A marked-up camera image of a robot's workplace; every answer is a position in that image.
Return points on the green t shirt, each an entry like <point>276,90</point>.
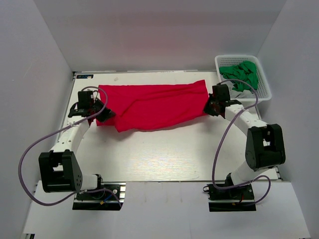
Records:
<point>241,75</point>

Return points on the blue table label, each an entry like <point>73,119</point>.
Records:
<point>85,76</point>

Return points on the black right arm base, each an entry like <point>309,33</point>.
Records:
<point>240,199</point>

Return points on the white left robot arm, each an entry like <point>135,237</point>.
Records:
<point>59,168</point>

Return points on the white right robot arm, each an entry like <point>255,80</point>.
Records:
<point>264,142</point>

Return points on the red t shirt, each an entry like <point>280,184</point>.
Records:
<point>153,107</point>

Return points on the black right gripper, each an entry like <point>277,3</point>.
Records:
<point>207,109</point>

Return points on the white plastic basket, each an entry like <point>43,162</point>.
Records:
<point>263,93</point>

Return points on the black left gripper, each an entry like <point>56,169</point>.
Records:
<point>107,114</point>

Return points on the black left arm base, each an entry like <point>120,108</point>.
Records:
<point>110,197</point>

